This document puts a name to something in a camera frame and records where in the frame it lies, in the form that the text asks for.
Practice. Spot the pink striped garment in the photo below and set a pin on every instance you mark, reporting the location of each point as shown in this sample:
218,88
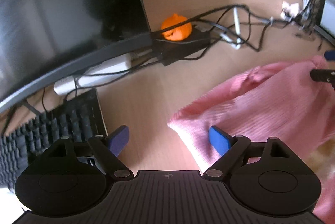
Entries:
279,100

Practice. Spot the black keyboard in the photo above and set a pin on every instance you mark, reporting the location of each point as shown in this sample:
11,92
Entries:
78,119

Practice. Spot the white power strip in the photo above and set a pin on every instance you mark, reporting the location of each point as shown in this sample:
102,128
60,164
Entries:
100,74

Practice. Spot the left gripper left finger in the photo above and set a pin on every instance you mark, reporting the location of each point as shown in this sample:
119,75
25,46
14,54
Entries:
70,178

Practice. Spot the black power adapter box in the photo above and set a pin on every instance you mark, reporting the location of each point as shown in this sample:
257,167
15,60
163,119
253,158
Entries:
168,52

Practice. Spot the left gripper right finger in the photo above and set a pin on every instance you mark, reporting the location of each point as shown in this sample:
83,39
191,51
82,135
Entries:
266,177

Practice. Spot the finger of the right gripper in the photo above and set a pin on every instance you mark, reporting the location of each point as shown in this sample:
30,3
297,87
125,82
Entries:
329,55
325,76

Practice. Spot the left computer monitor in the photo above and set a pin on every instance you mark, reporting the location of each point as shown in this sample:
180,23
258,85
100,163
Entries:
43,41

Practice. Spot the crumpled white paper tag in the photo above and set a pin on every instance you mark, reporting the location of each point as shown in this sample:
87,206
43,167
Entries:
289,11

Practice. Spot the orange pumpkin toy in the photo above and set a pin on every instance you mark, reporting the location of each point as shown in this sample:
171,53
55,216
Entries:
179,33

